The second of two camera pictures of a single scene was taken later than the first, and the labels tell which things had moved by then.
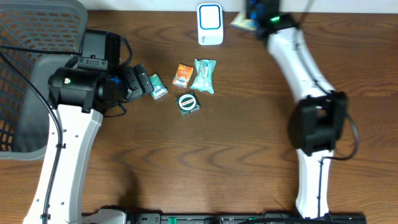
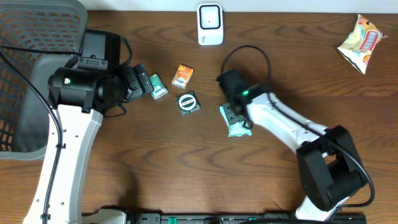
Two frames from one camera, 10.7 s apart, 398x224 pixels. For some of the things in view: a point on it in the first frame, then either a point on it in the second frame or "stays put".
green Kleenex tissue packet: (159, 89) stays put
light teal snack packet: (204, 79) → (236, 129)
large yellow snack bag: (240, 20) → (357, 45)
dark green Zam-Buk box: (188, 102) stays put
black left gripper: (137, 82) stays put
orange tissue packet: (183, 75) stays put
